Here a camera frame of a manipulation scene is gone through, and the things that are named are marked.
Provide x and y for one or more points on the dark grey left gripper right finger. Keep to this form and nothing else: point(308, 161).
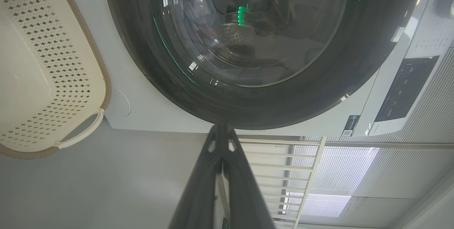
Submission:
point(244, 197)

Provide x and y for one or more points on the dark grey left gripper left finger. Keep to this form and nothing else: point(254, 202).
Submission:
point(202, 193)

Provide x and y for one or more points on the dark round washing machine door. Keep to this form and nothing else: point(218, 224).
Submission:
point(354, 62)

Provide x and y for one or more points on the white front-load washing machine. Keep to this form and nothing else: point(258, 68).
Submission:
point(142, 115)

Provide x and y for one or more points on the cream perforated laundry basket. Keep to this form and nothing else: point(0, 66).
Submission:
point(35, 80)

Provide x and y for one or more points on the white metal railing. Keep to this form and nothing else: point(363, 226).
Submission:
point(276, 140)

